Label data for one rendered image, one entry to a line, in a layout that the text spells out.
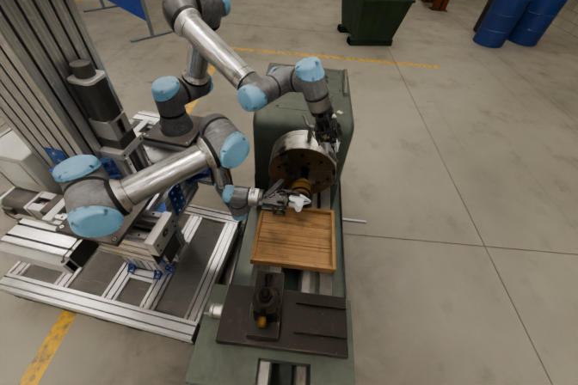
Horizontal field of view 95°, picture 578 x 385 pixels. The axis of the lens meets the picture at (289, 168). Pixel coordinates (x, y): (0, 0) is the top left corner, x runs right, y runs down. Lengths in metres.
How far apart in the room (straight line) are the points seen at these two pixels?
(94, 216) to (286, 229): 0.76
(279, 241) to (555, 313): 2.20
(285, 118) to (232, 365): 0.96
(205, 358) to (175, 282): 0.97
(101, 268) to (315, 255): 1.48
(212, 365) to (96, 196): 0.63
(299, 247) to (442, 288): 1.47
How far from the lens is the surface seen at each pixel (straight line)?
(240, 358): 1.06
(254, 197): 1.09
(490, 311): 2.58
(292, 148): 1.13
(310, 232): 1.27
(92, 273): 2.22
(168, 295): 1.96
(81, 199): 0.89
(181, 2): 0.96
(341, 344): 1.05
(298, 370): 1.13
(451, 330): 2.36
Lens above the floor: 1.97
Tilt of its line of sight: 46 degrees down
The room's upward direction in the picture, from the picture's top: 5 degrees clockwise
